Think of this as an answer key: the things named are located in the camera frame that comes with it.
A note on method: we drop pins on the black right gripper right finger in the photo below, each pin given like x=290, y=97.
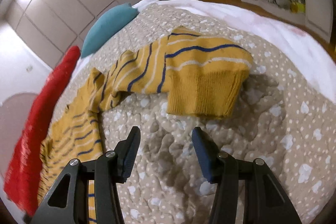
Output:
x=266, y=201

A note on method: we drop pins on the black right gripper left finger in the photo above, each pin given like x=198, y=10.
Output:
x=67, y=199

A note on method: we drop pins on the yellow striped knit sweater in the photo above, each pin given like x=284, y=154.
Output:
x=182, y=74

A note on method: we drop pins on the beige dotted quilt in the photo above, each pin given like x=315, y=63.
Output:
x=279, y=117

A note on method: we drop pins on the red pillow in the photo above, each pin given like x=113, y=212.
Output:
x=23, y=174

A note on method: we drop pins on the round pink headboard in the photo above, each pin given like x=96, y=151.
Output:
x=14, y=112

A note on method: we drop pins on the teal pillow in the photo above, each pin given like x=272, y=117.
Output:
x=109, y=24

